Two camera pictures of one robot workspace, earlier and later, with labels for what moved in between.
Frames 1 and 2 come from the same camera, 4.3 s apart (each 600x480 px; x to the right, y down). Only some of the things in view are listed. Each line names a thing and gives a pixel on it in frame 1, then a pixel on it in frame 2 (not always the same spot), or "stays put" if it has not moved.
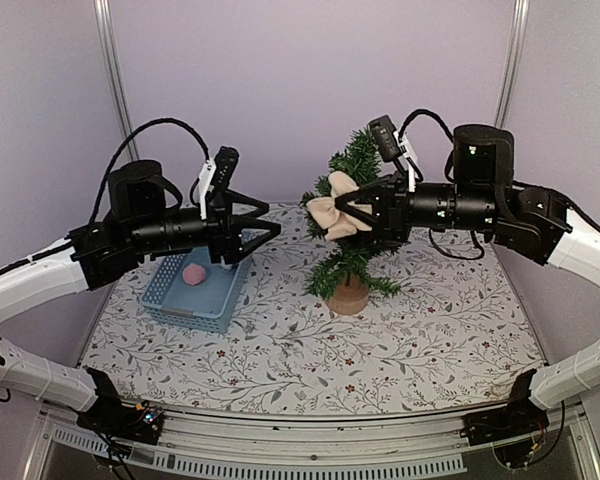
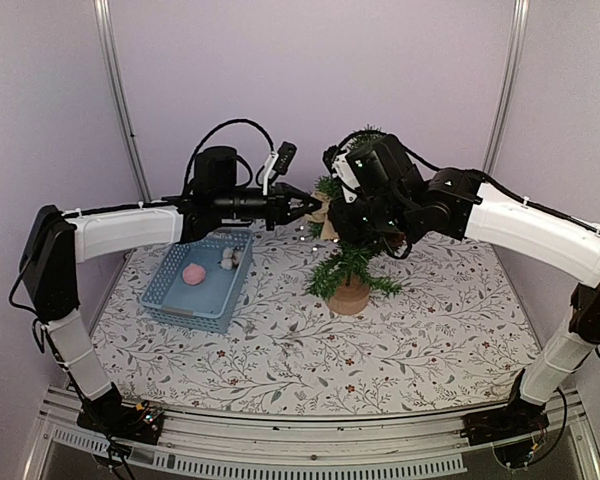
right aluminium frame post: (517, 37) stays put
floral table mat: (452, 337) stays put
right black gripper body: (399, 220) to (350, 229)
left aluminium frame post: (106, 20) stays put
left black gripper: (226, 241) to (280, 205)
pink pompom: (193, 274) stays put
